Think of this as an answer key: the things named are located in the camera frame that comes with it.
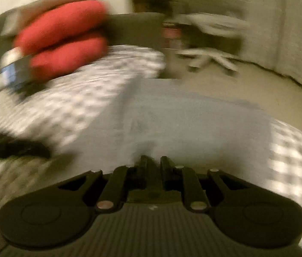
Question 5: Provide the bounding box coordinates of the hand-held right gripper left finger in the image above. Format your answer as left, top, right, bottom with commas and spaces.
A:
58, 155, 155, 215

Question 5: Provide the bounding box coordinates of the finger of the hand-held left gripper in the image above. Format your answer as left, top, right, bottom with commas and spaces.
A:
0, 128, 51, 159

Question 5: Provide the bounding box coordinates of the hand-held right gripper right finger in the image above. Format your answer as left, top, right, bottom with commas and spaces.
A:
160, 155, 251, 213

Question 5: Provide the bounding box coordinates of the gray printed sweater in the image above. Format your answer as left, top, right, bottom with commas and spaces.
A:
68, 79, 274, 178

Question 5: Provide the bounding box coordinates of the smartphone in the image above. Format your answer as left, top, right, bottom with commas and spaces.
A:
0, 47, 34, 92

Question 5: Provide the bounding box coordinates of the gray checkered blanket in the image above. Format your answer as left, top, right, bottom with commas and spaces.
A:
0, 45, 302, 255

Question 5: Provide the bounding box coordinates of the office chair with white base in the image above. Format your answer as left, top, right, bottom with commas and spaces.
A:
164, 0, 251, 76

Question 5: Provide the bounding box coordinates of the red plush cushion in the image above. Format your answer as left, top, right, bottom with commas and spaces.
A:
14, 0, 109, 81

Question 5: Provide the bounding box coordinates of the red box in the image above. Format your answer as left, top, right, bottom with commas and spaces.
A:
162, 22, 182, 49

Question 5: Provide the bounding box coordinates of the white cloth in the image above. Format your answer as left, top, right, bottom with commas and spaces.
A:
175, 12, 250, 37

